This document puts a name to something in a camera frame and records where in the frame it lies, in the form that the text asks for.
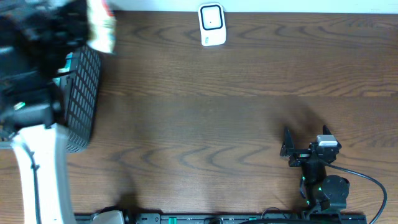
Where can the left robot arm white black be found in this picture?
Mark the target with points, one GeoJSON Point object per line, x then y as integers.
{"type": "Point", "coordinates": [35, 42]}

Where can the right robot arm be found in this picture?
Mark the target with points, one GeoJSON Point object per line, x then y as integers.
{"type": "Point", "coordinates": [324, 193]}

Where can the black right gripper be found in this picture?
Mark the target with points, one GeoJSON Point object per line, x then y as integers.
{"type": "Point", "coordinates": [300, 155]}

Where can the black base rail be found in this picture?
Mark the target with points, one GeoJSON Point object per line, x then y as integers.
{"type": "Point", "coordinates": [156, 218]}

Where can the large white snack bag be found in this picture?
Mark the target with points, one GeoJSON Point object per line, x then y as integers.
{"type": "Point", "coordinates": [102, 24]}

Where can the dark grey plastic basket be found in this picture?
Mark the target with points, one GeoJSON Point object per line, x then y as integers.
{"type": "Point", "coordinates": [79, 80]}

